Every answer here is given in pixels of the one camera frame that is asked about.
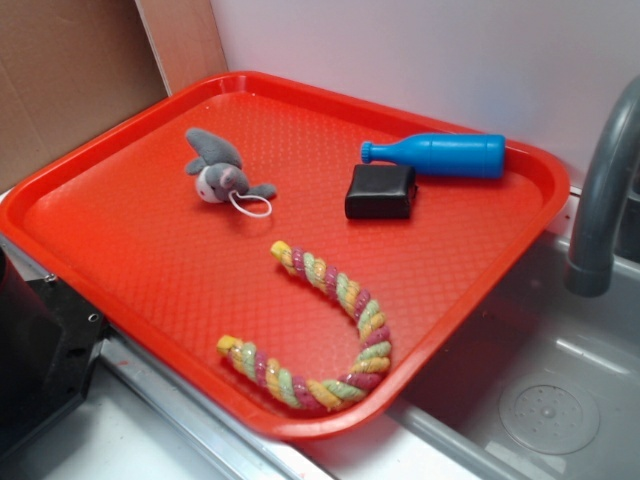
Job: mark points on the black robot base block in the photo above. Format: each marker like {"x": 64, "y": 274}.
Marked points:
{"x": 50, "y": 339}

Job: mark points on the red plastic tray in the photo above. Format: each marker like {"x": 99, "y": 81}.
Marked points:
{"x": 121, "y": 222}

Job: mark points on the black rectangular block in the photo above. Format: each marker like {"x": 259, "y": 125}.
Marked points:
{"x": 380, "y": 192}

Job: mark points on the grey plush toy animal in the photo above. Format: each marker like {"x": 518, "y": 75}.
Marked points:
{"x": 220, "y": 177}

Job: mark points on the blue plastic toy bottle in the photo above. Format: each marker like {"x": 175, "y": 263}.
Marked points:
{"x": 437, "y": 154}

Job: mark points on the grey toy faucet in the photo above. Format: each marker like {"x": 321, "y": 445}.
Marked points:
{"x": 607, "y": 219}

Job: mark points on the grey plastic toy sink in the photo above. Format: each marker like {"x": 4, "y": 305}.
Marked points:
{"x": 537, "y": 384}

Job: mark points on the brown cardboard panel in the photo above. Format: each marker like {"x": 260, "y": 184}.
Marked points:
{"x": 71, "y": 70}

